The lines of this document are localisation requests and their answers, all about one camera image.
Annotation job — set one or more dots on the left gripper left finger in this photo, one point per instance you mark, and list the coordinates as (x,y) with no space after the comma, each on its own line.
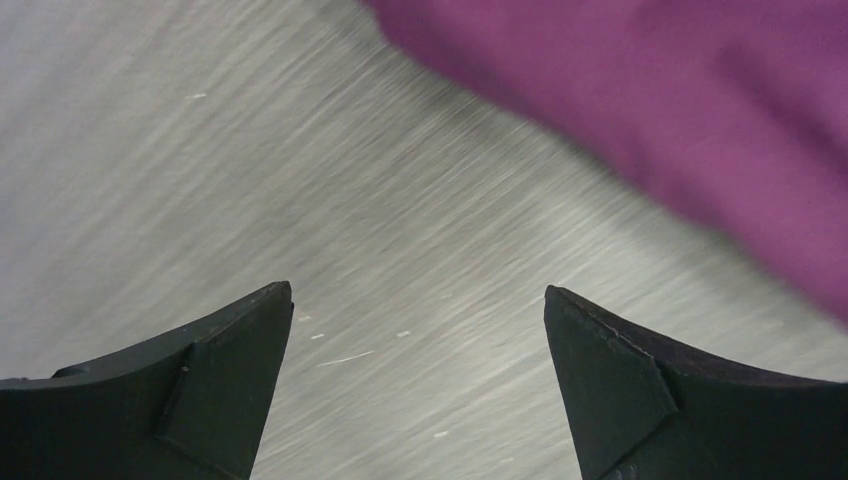
(191,403)

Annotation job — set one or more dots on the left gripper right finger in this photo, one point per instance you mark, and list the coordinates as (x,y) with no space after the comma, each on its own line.
(641,405)

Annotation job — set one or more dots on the purple cloth wrap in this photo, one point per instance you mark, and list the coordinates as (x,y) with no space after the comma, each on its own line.
(732,113)

